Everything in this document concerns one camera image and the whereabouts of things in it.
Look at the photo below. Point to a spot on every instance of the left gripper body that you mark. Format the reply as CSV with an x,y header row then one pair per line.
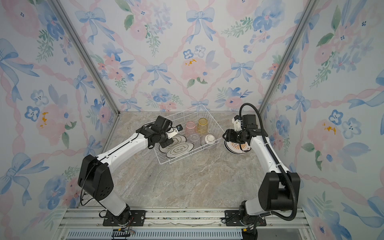
x,y
165,141

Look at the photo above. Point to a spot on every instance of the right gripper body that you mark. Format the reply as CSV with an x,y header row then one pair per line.
x,y
233,136

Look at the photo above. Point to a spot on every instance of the orange patterned plate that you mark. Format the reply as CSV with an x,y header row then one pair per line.
x,y
240,147

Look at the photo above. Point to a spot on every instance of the green rimmed plate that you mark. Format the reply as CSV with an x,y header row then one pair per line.
x,y
232,150

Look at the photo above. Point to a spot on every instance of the white wire dish rack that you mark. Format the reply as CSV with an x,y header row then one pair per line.
x,y
181,118

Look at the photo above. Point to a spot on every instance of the grey patterned plate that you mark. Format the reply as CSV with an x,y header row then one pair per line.
x,y
179,150
178,139

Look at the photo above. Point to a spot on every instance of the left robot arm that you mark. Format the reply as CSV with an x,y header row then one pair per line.
x,y
95,176

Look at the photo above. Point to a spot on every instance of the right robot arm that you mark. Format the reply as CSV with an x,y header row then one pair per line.
x,y
279,191

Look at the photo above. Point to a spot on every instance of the pink glass cup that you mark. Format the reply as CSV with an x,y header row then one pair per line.
x,y
190,128

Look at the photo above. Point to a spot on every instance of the clear glass cup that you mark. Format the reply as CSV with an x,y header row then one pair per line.
x,y
195,139

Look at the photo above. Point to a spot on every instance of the white ceramic bowl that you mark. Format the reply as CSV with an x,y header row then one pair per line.
x,y
208,140

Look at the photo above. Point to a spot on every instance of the yellow glass cup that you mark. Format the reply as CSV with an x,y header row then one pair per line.
x,y
202,128

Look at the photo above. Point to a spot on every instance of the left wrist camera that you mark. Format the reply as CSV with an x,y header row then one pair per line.
x,y
174,131

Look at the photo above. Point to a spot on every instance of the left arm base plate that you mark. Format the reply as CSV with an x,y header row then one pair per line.
x,y
133,218

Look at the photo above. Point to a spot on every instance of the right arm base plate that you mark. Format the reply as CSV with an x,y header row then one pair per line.
x,y
233,218

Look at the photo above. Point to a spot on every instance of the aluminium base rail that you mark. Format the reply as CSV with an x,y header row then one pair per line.
x,y
90,223

